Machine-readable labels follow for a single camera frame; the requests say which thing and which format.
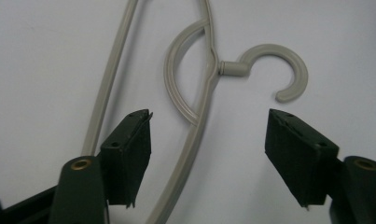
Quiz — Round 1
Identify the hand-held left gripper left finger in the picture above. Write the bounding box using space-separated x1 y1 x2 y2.
96 108 154 209

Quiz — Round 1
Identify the grey plastic clothes hanger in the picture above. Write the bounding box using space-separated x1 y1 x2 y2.
81 0 310 224

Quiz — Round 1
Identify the white table sheet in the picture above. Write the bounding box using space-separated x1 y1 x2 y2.
0 0 376 224

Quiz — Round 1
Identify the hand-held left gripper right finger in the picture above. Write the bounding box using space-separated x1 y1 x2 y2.
264 107 341 209

